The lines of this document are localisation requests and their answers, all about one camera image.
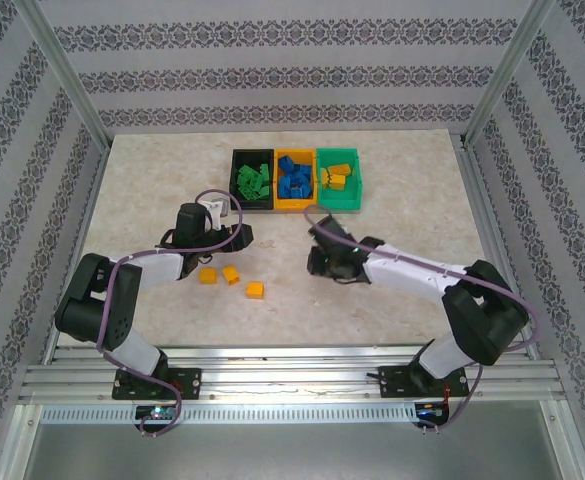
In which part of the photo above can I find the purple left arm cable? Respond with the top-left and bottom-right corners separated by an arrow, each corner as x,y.
95,188 -> 246,440

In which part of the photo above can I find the slotted grey cable duct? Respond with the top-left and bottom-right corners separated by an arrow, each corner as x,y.
39,403 -> 418,424

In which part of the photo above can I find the yellow plastic bin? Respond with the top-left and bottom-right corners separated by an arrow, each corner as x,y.
273,148 -> 319,213

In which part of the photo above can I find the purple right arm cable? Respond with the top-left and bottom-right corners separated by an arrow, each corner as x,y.
303,203 -> 543,436

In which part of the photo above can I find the aluminium side rail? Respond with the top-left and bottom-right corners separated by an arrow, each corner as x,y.
41,142 -> 118,366
454,134 -> 543,361

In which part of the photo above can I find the aluminium frame post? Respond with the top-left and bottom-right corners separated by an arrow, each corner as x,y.
461,0 -> 571,149
14,0 -> 113,149

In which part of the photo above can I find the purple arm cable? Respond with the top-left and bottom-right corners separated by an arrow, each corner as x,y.
303,203 -> 543,436
95,188 -> 246,440

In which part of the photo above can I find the grey metal shelf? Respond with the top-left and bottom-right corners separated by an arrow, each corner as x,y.
1,404 -> 585,480

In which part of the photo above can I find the green plastic bin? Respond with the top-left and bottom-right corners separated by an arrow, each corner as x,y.
315,146 -> 363,211

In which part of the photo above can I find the black plastic bin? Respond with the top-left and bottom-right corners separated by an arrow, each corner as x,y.
229,148 -> 276,211

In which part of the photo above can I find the aluminium mounting rail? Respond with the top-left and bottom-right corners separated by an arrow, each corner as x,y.
19,344 -> 566,406

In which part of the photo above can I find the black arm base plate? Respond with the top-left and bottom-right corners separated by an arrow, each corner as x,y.
111,367 -> 203,401
377,364 -> 469,400

